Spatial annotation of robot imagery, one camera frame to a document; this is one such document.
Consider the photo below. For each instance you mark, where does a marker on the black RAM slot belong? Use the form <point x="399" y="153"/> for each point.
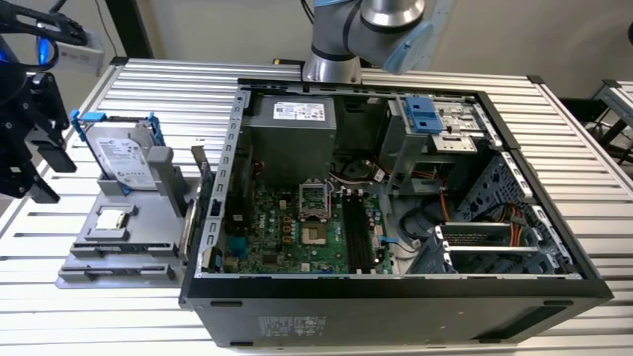
<point x="350" y="230"/>
<point x="360" y="230"/>
<point x="355" y="230"/>
<point x="367" y="230"/>

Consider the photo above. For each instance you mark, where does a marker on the metal slat table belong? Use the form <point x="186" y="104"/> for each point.
<point x="616" y="92"/>

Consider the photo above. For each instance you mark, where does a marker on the grey power supply unit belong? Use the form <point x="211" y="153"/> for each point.
<point x="292" y="148"/>

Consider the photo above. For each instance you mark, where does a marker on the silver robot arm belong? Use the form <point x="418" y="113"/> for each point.
<point x="391" y="22"/>

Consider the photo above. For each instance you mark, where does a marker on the CPU socket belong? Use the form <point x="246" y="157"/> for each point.
<point x="315" y="233"/>

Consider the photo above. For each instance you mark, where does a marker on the graphics card with metal bracket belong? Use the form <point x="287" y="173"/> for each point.
<point x="203" y="178"/>

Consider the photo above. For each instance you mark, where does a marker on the black grey PC case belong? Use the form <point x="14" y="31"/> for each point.
<point x="396" y="319"/>

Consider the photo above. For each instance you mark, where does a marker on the silver CPU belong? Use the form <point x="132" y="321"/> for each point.
<point x="111" y="220"/>

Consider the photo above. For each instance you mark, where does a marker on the green motherboard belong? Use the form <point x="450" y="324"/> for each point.
<point x="278" y="237"/>

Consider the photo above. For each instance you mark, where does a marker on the hard disk in blue carrier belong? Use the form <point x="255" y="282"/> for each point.
<point x="119" y="155"/>

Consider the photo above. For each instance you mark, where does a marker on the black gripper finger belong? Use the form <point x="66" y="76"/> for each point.
<point x="55" y="157"/>
<point x="42" y="193"/>

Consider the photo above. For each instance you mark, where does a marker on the blue drive latch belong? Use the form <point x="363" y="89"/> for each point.
<point x="420" y="115"/>

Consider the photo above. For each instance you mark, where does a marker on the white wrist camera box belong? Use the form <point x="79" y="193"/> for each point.
<point x="79" y="55"/>

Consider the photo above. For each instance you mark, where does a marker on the grey drive cage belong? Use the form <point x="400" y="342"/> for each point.
<point x="403" y="159"/>

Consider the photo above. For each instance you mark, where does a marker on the grey parts rack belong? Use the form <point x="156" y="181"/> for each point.
<point x="148" y="219"/>

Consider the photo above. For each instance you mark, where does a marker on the black post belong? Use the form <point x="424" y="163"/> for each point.
<point x="131" y="29"/>

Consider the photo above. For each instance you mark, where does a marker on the small yellow black plug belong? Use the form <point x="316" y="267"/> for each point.
<point x="284" y="61"/>

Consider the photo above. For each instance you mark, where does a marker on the grey disk bay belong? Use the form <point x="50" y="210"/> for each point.
<point x="475" y="233"/>

